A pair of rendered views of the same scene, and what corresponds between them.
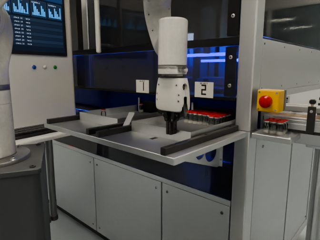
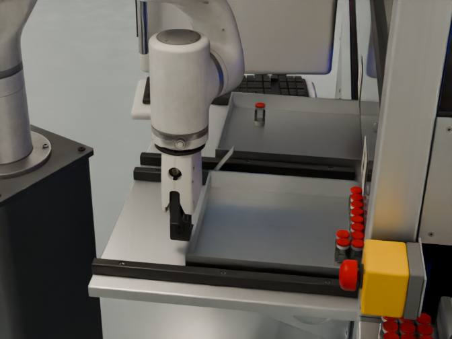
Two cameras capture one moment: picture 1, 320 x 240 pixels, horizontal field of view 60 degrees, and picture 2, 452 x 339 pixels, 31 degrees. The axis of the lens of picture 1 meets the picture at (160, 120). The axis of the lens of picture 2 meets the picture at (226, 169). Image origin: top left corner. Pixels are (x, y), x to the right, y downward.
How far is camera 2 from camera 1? 111 cm
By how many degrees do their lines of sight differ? 54
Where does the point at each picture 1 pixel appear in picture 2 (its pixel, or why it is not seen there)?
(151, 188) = not seen: hidden behind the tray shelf
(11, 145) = (8, 150)
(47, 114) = (257, 52)
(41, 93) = (249, 11)
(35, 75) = not seen: outside the picture
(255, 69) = (385, 187)
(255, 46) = (383, 136)
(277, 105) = (362, 298)
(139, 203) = not seen: hidden behind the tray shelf
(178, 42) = (161, 92)
